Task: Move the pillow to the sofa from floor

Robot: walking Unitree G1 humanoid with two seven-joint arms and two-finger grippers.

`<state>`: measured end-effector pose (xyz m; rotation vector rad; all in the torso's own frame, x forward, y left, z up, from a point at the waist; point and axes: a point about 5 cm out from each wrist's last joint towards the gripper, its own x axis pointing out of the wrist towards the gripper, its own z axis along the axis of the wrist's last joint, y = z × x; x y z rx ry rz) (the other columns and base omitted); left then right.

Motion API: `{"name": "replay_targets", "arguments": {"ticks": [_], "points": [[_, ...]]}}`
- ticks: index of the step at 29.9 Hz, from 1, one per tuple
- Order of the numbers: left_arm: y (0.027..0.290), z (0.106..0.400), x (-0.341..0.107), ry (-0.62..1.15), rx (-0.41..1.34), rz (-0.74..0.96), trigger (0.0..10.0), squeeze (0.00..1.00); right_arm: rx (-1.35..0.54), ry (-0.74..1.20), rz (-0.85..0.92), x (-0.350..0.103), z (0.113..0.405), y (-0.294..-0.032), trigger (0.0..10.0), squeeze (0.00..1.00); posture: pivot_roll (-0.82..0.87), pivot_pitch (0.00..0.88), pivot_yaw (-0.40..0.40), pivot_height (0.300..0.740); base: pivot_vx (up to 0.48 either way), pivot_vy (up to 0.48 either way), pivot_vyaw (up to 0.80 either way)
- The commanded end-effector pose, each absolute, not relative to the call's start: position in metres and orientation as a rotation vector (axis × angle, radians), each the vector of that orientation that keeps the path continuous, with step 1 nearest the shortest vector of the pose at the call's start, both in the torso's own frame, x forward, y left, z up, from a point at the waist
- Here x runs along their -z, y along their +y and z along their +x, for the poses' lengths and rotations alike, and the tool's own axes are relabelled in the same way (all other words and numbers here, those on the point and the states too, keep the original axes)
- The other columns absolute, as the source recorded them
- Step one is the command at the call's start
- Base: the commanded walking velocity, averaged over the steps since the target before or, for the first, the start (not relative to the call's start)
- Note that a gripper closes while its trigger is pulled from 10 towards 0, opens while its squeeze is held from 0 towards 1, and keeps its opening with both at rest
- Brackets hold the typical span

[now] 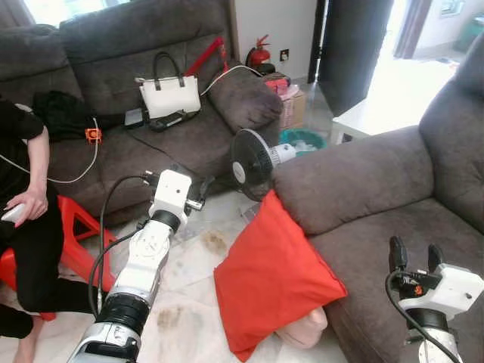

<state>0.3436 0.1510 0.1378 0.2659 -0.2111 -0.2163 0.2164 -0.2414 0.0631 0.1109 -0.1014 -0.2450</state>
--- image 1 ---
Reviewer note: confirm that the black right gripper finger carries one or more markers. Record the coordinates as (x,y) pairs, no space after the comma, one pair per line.
(435,257)
(398,253)

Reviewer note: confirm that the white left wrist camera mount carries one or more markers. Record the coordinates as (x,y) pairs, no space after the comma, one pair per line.
(172,193)

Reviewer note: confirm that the teal plastic basket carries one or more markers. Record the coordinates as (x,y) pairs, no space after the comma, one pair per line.
(306,138)

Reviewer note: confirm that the two-seat dark grey sofa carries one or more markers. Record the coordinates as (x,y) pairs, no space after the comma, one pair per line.
(363,174)

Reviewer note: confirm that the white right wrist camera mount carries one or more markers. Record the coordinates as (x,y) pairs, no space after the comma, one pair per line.
(454,291)

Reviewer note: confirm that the red pillow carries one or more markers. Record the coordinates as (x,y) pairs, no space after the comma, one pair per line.
(272,280)

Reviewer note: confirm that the small orange clip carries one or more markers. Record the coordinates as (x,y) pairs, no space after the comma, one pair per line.
(93,135)

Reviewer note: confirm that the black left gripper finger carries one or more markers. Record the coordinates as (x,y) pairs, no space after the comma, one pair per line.
(207,189)
(177,167)

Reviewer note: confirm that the red fire extinguisher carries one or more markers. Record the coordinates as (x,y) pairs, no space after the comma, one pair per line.
(259,57)

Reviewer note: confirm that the black handheld device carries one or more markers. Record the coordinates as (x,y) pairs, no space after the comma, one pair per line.
(170,122)

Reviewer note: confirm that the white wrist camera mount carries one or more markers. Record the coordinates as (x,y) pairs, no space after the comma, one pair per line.
(454,291)
(172,193)

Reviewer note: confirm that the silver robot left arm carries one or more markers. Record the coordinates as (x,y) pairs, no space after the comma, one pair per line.
(144,261)

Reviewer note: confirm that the red plastic stool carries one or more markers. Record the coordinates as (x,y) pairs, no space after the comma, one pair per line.
(72,212)

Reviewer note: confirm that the grey flat pouch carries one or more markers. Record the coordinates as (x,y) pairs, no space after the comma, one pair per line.
(134,118)

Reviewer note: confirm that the white side table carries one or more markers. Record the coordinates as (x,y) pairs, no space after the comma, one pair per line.
(355,121)

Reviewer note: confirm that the black garment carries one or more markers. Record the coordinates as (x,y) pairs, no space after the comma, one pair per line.
(64,113)

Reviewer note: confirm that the black floor fan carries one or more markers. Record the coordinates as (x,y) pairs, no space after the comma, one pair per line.
(248,159)

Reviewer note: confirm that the wall power socket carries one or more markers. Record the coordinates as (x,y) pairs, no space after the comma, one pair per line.
(283,54)

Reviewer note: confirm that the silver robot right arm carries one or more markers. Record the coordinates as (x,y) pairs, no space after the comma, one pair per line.
(431,321)

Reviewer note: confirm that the long dark grey sofa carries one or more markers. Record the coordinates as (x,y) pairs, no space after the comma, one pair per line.
(106,45)

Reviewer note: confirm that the pink packets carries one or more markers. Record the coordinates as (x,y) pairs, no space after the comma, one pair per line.
(280,85)

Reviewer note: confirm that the dark wooden door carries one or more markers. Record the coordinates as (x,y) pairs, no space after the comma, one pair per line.
(352,53)

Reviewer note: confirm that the white phone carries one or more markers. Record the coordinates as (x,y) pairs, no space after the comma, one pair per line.
(11,214)

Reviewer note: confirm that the beige pink pillow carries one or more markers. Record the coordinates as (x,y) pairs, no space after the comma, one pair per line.
(302,329)

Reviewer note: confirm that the brown cardboard box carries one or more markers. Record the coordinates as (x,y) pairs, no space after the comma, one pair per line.
(293,110)

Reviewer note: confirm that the person in black clothes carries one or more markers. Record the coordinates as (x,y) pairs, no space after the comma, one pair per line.
(23,249)

